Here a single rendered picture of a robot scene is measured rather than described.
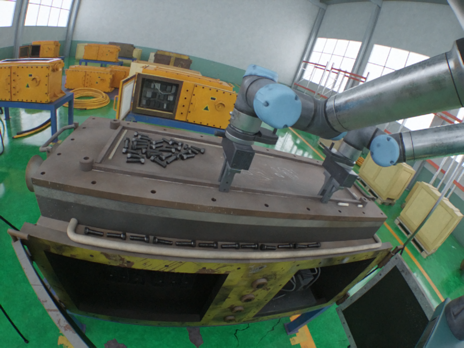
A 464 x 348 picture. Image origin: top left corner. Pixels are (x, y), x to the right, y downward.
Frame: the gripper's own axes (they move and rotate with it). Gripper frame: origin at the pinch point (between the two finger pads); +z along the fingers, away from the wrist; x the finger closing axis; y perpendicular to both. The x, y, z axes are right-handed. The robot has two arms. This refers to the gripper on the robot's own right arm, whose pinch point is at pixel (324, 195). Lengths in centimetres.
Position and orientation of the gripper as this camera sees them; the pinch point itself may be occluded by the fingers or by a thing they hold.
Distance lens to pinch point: 78.6
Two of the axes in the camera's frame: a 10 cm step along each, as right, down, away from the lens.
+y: 9.4, 1.5, 3.2
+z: -3.0, 8.2, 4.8
